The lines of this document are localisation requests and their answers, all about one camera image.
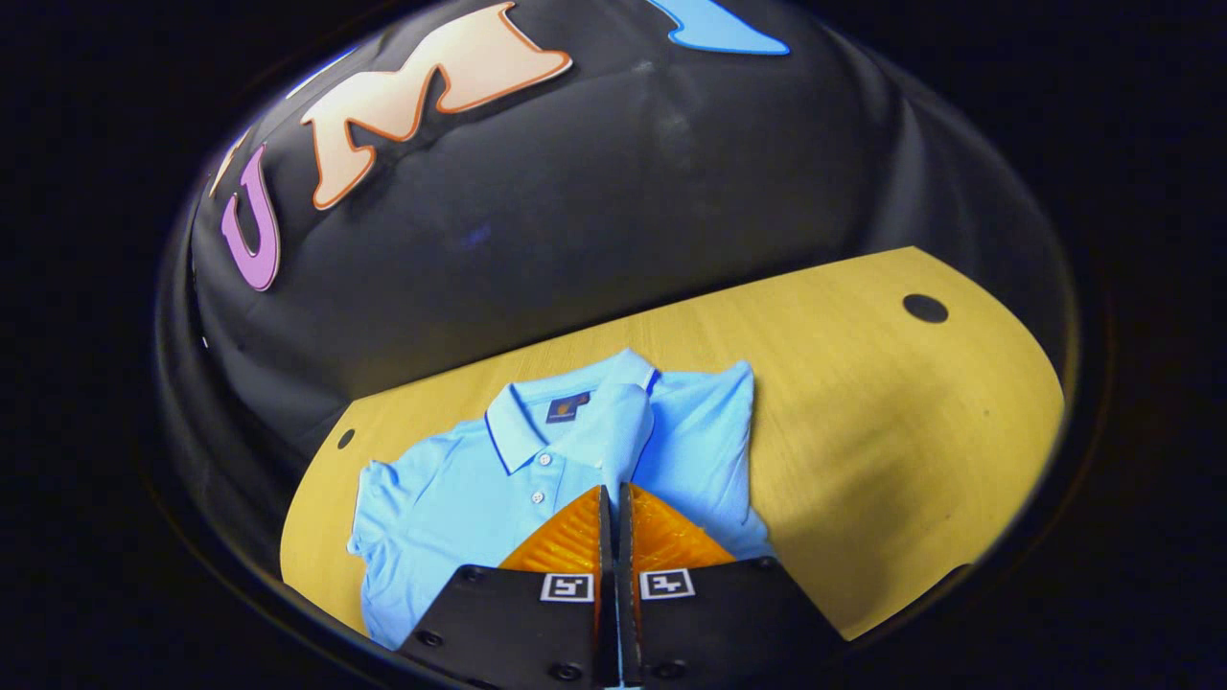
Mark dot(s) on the black backdrop cloth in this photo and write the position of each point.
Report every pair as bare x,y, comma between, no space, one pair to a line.
623,192

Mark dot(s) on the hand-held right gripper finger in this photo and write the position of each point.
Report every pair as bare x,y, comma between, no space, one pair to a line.
604,623
628,623

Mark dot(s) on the light blue T-shirt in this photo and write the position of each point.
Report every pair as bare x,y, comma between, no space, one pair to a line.
451,498

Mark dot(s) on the black table grommet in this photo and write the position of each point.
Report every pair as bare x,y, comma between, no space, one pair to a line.
925,308
345,438

